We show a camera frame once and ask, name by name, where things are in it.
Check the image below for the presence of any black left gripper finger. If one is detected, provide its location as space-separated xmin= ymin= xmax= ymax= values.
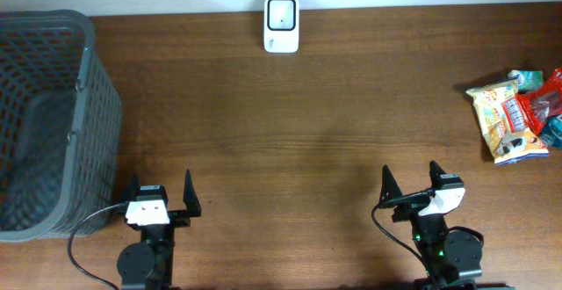
xmin=183 ymin=170 xmax=202 ymax=216
xmin=119 ymin=174 xmax=140 ymax=203

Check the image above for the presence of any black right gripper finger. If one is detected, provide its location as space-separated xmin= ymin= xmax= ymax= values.
xmin=429 ymin=160 xmax=445 ymax=189
xmin=378 ymin=165 xmax=403 ymax=207

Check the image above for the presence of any yellow snack bag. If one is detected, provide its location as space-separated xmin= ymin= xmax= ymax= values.
xmin=466 ymin=80 xmax=549 ymax=165

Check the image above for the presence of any red snack bag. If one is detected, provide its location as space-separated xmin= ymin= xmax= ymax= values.
xmin=516 ymin=68 xmax=561 ymax=134

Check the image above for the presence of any teal mouthwash bottle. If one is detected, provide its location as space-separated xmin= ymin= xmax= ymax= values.
xmin=539 ymin=114 xmax=562 ymax=149

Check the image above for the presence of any green tissue pack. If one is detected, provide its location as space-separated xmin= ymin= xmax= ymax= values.
xmin=508 ymin=69 xmax=544 ymax=93

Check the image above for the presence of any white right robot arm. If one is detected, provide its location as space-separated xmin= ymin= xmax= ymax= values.
xmin=371 ymin=161 xmax=510 ymax=290

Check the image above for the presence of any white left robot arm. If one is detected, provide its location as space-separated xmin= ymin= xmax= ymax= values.
xmin=117 ymin=171 xmax=202 ymax=290

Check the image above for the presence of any white barcode scanner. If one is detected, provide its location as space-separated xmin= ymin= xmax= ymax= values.
xmin=263 ymin=0 xmax=299 ymax=54

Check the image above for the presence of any grey plastic lattice basket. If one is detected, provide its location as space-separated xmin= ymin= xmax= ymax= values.
xmin=1 ymin=10 xmax=123 ymax=243

